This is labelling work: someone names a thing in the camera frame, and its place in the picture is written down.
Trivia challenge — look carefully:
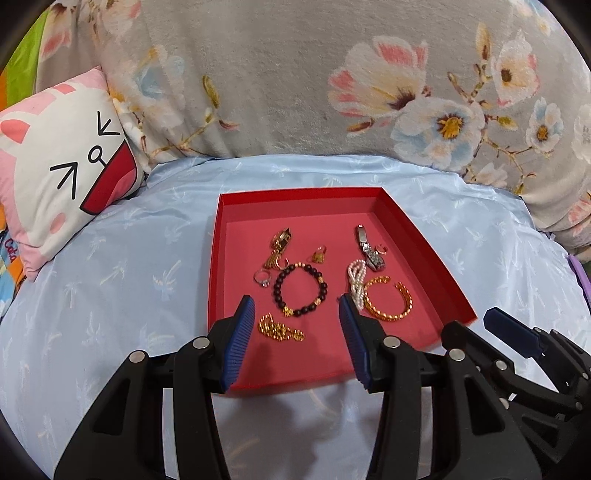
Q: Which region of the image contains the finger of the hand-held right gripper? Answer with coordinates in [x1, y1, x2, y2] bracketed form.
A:
[483, 307, 591, 376]
[441, 322, 589, 418]

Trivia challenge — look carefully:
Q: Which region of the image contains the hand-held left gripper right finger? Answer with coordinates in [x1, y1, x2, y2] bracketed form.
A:
[338, 294, 541, 480]

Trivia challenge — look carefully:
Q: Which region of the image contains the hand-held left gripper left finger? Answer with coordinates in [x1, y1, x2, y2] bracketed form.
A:
[54, 295, 256, 480]

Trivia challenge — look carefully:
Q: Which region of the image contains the gold bangle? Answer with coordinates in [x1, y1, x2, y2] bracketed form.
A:
[363, 275, 413, 322]

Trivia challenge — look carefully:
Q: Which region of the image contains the gold chain bracelet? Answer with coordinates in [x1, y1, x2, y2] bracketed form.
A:
[257, 313, 305, 342]

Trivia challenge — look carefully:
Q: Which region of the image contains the white pearl bracelet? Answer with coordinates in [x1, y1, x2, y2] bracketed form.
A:
[347, 260, 370, 308]

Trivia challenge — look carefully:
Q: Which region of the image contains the dark bead bracelet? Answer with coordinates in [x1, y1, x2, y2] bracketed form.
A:
[273, 263, 329, 318]

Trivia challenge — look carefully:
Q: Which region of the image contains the red cardboard box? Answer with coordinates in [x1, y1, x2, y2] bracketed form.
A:
[208, 187, 478, 394]

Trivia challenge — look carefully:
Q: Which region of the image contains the purple cloth strip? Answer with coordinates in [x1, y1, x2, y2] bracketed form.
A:
[569, 253, 591, 297]

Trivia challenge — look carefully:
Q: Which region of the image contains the silver wristwatch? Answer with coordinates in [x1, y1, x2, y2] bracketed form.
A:
[355, 224, 383, 271]

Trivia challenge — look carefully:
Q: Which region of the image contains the light blue palm print cloth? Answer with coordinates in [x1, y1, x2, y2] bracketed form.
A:
[0, 154, 591, 480]

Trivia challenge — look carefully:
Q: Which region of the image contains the pink cat face pillow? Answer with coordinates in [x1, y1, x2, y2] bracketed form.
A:
[0, 65, 145, 282]

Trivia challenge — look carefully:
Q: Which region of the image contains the grey floral blanket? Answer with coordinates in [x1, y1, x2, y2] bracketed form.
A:
[37, 0, 591, 254]

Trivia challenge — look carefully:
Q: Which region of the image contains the colourful printed sheet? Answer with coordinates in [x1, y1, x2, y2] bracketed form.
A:
[0, 9, 52, 319]

